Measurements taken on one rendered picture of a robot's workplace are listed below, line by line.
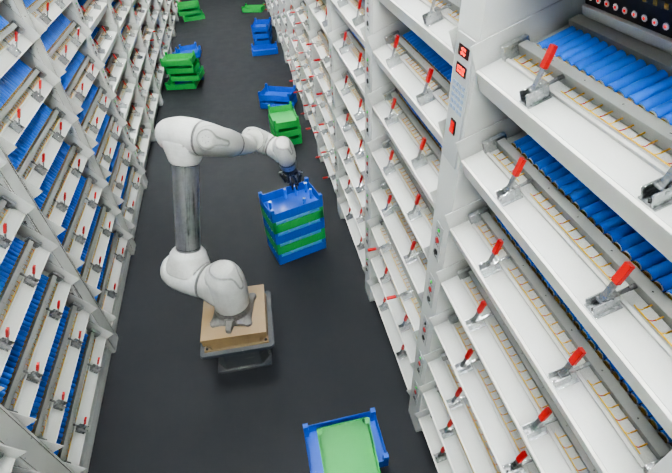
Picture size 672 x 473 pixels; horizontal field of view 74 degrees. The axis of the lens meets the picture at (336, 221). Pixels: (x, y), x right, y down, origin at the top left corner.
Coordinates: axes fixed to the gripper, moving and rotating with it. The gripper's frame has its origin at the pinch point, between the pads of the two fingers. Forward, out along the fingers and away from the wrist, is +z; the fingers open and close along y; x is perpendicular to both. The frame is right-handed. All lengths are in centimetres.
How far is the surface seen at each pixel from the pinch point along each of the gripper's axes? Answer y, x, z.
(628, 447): 78, -123, -137
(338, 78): 26, 39, -40
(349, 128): 31.6, 16.7, -28.3
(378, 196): 45, -35, -51
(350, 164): 31.7, 6.2, -10.6
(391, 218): 49, -48, -57
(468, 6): 58, -50, -155
